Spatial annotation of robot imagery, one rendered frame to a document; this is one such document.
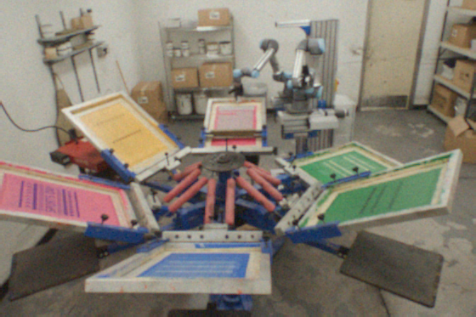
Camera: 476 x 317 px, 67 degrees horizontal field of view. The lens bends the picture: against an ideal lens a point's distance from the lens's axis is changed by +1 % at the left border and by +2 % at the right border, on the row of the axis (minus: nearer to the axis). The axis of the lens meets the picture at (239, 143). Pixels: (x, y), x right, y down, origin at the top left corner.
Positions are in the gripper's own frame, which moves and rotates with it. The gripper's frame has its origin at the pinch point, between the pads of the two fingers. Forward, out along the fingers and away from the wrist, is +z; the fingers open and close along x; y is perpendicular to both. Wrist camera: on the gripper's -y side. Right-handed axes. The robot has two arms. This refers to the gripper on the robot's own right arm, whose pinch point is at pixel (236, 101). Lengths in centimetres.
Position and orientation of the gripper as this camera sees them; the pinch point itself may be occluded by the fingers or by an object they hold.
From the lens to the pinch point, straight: 370.0
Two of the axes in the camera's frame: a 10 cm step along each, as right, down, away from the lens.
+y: 10.0, -0.1, -0.7
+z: 0.6, 7.6, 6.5
